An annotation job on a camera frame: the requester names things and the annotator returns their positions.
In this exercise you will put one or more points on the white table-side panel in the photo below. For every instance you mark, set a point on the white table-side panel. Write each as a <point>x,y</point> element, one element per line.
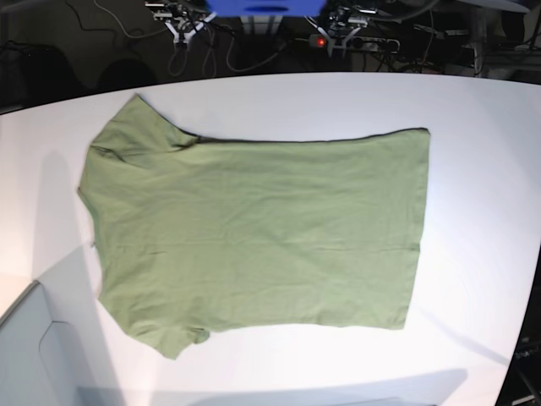
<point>43,361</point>

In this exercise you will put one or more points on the black power strip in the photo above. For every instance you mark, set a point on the black power strip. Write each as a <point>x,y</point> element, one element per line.
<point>353,44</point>

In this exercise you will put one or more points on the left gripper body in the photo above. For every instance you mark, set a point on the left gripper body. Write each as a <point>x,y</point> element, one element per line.
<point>341,22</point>

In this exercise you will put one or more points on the green T-shirt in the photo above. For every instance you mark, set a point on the green T-shirt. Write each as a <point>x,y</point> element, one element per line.
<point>197,236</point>

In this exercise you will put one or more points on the blue box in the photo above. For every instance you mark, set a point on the blue box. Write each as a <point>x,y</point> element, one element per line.
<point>294,8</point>

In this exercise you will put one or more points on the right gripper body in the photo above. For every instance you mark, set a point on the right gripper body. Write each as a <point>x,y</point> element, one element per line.
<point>184,19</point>

